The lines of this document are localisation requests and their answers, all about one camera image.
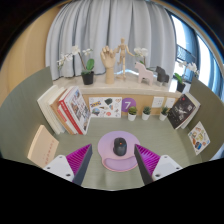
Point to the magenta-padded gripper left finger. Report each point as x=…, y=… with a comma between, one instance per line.
x=61, y=166

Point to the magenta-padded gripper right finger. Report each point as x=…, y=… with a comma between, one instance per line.
x=165, y=166

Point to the black computer mouse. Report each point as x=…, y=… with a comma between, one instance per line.
x=120, y=146

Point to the purple mouse pad with wrist rest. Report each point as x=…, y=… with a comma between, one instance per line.
x=108, y=146

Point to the beige book with red text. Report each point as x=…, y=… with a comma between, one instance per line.
x=43, y=146

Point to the colourful illustrated card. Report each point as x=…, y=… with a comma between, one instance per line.
x=199, y=138

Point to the small succulent in white pot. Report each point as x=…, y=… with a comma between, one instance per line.
x=145, y=116
x=163, y=116
x=132, y=116

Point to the black book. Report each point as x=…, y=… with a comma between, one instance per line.
x=182, y=110

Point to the thick white book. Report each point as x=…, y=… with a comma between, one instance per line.
x=46, y=106

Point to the thin white book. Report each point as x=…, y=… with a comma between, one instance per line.
x=54, y=100

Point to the purple round number sign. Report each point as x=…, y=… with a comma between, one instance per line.
x=127, y=105

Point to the white sticker sheet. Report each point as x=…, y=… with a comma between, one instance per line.
x=105, y=107

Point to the white orchid in dark pot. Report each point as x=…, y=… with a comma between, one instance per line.
x=180, y=87

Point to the black wooden horse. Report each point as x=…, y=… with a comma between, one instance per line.
x=162, y=76

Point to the beige ledge with cork front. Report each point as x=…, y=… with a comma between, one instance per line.
x=116, y=89

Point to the white orchid in black pot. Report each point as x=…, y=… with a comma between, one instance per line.
x=88, y=78

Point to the pink wooden horse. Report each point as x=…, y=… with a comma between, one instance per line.
x=145, y=73

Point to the wooden hand model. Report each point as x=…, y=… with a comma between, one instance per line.
x=108, y=61

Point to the white orchid flowers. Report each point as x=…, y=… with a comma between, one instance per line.
x=141, y=51

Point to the wooden artist mannequin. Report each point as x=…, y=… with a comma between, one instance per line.
x=123, y=53

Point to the grey curtain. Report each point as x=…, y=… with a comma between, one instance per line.
x=106, y=23

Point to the window with dark frame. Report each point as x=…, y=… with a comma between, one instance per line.
x=200, y=50

